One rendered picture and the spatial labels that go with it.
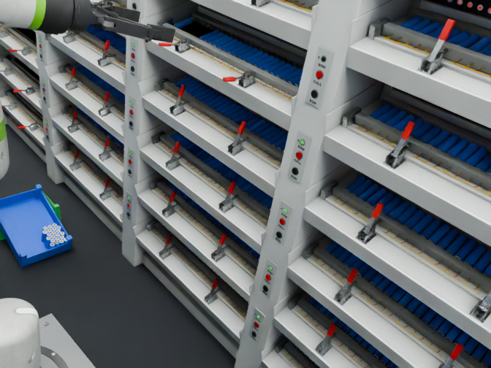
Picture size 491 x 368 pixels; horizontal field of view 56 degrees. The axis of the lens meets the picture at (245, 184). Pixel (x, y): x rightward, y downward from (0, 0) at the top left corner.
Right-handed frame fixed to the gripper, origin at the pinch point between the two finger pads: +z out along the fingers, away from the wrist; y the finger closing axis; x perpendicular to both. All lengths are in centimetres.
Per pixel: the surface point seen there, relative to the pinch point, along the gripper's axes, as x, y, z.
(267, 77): -4.1, 16.7, 24.5
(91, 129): -61, -76, 38
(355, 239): -27, 55, 25
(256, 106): -11.0, 18.4, 21.7
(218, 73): -8.2, 3.0, 21.6
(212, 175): -41, 1, 34
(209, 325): -97, 13, 43
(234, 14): 7.3, 6.1, 18.1
